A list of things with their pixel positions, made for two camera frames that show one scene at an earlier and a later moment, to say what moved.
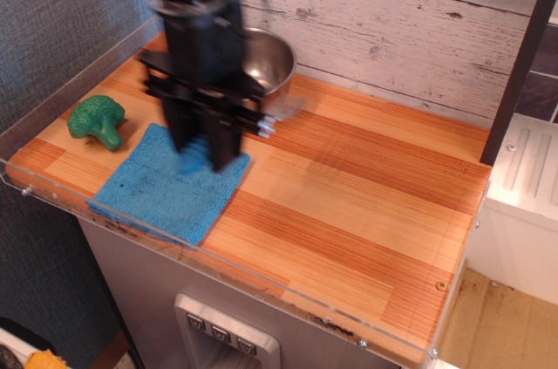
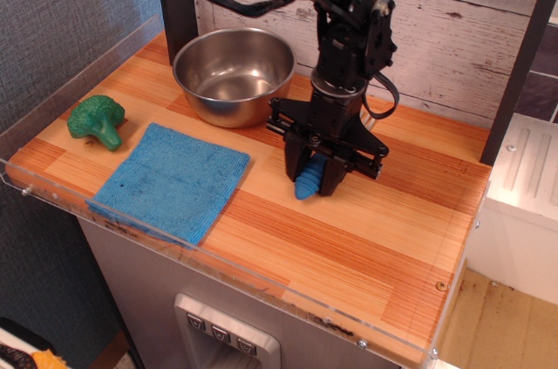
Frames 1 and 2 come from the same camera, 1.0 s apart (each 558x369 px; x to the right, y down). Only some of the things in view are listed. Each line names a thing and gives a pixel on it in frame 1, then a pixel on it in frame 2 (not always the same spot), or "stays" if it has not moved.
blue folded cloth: [153, 192] stays
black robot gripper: [207, 65] to [334, 126]
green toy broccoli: [97, 117] stays
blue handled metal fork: [196, 153] to [309, 182]
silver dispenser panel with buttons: [216, 339] stays
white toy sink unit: [515, 241] stays
